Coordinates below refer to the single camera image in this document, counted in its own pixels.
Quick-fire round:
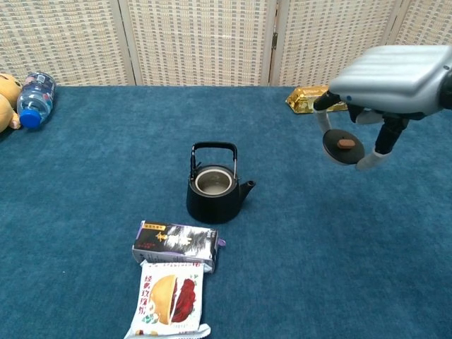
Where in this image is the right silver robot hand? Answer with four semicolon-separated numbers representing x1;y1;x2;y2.
313;44;452;172

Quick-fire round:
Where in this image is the black teapot lid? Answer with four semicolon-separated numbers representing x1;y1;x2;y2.
322;129;366;166

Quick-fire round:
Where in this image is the black teapot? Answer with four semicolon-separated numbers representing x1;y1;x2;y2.
186;141;256;225

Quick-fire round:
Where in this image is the gold snack package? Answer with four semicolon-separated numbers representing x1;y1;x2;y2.
285;85;349;115

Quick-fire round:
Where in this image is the blue table cloth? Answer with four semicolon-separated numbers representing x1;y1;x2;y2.
0;85;452;339

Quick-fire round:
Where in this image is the woven bamboo folding screen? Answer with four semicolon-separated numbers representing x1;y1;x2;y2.
0;0;452;88

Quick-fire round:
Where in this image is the rose cake snack packet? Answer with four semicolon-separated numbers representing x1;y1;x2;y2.
123;260;212;339

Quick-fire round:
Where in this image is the blue water bottle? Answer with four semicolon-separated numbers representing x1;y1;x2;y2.
16;71;57;131

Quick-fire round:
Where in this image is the yellow plush toy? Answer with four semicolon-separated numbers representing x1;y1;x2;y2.
0;73;23;133

